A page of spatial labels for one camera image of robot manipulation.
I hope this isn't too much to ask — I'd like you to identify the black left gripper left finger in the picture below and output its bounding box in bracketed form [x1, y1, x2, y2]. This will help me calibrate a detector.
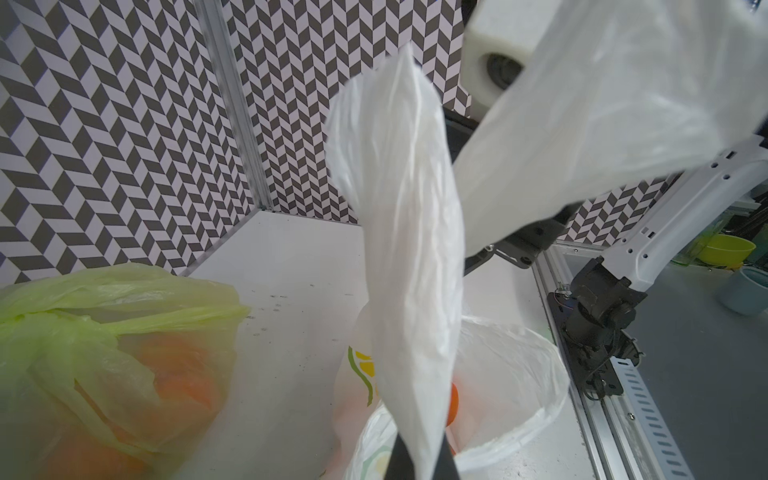
[384, 435, 415, 480]

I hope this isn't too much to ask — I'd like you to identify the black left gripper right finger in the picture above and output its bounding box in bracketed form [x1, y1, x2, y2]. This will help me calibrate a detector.
[433, 436, 460, 480]

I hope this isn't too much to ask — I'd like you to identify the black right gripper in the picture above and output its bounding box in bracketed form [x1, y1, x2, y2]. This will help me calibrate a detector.
[443, 107, 582, 273]

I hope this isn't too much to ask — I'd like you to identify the orange fruit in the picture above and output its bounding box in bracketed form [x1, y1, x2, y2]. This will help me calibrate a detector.
[446, 383, 460, 427]

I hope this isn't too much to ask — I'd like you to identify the white printed plastic bag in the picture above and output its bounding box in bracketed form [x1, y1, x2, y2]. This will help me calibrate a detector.
[326, 1, 767, 479]

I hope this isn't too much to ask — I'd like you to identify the yellow-green plastic bag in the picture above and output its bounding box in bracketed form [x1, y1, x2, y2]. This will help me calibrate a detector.
[1, 263, 249, 479]

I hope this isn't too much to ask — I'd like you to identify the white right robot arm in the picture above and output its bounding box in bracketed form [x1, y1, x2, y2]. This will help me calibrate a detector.
[548, 126, 767, 400]

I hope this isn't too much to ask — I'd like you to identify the yellow-green plastic bowl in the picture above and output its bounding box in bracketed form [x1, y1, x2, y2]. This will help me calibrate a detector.
[697, 234, 756, 268]

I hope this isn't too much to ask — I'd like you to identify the pale blue cup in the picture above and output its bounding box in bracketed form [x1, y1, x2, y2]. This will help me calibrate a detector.
[715, 266, 767, 317]

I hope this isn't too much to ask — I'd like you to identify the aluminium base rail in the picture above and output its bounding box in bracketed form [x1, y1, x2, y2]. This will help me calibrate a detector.
[530, 242, 697, 480]

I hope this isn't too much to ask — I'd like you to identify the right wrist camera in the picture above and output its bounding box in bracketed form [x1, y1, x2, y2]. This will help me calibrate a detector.
[460, 0, 561, 121]

